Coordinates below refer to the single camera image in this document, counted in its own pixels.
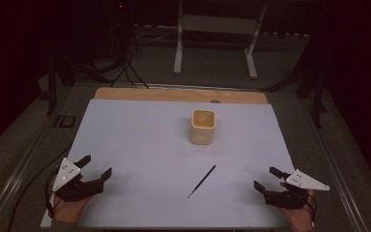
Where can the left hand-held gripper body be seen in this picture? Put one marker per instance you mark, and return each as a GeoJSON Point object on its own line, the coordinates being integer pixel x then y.
{"type": "Point", "coordinates": [67, 170]}

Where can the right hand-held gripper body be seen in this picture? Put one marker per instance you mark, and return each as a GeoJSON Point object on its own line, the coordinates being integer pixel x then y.
{"type": "Point", "coordinates": [306, 181]}

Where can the thin black brush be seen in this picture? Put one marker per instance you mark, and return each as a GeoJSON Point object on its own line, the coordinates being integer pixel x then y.
{"type": "Point", "coordinates": [202, 181]}

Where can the beige square cup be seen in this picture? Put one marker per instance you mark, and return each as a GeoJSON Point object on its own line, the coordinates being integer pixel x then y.
{"type": "Point", "coordinates": [201, 133]}

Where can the person's right hand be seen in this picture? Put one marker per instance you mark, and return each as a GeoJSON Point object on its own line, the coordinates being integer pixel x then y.
{"type": "Point", "coordinates": [301, 219]}

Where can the person's left hand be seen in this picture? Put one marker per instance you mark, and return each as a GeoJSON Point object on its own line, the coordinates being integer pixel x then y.
{"type": "Point", "coordinates": [67, 211]}

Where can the white table mat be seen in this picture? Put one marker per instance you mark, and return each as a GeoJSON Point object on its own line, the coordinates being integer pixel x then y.
{"type": "Point", "coordinates": [141, 145]}

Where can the black stand leg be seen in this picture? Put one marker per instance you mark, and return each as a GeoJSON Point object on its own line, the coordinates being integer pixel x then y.
{"type": "Point", "coordinates": [51, 90]}
{"type": "Point", "coordinates": [317, 103]}

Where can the white metal stand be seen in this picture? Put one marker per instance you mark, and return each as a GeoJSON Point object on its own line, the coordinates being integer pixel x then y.
{"type": "Point", "coordinates": [177, 48]}

